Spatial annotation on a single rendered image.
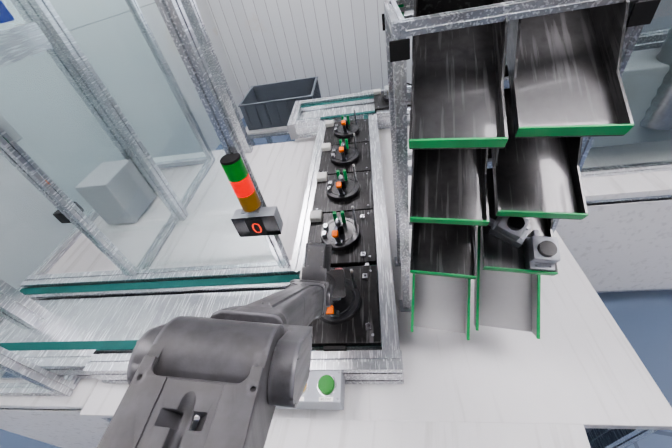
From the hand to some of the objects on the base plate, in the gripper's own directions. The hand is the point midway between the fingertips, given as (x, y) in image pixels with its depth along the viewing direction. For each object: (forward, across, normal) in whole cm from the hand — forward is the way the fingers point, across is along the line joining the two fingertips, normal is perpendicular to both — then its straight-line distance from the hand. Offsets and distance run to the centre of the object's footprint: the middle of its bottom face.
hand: (330, 279), depth 83 cm
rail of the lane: (+6, -28, -25) cm, 38 cm away
